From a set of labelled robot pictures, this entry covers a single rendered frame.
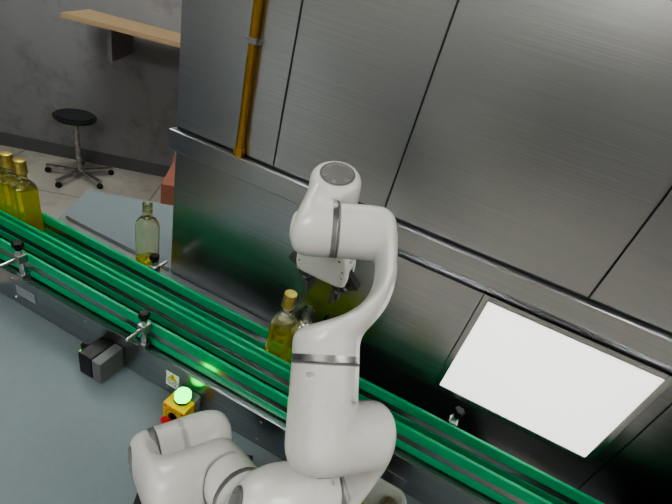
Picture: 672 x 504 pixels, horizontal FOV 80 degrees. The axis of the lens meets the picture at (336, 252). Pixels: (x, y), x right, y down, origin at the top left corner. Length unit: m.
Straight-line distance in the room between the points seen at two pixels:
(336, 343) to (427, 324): 0.64
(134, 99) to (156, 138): 0.35
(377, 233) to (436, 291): 0.55
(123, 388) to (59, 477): 0.26
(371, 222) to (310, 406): 0.23
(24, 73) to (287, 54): 3.50
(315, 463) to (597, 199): 0.75
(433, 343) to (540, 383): 0.27
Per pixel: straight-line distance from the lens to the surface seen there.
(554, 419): 1.25
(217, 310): 1.29
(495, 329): 1.08
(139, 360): 1.32
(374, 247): 0.52
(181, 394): 1.20
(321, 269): 0.70
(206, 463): 0.72
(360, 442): 0.51
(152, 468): 0.73
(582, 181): 0.96
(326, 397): 0.48
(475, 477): 1.20
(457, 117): 0.93
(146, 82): 3.97
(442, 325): 1.09
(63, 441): 1.29
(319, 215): 0.51
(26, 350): 1.50
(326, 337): 0.48
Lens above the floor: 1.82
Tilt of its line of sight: 31 degrees down
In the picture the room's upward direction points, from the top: 17 degrees clockwise
